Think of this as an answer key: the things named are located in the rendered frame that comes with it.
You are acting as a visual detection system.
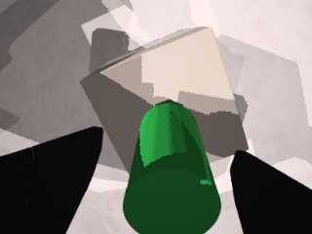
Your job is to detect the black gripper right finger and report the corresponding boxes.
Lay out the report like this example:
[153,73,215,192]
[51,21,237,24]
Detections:
[229,151,312,234]

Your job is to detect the green cylinder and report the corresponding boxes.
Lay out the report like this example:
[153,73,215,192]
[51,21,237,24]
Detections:
[122,102,221,234]

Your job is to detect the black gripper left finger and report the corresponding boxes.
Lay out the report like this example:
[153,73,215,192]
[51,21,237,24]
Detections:
[0,126,104,234]

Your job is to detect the beige square block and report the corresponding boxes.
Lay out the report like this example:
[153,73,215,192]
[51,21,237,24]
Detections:
[81,26,250,175]

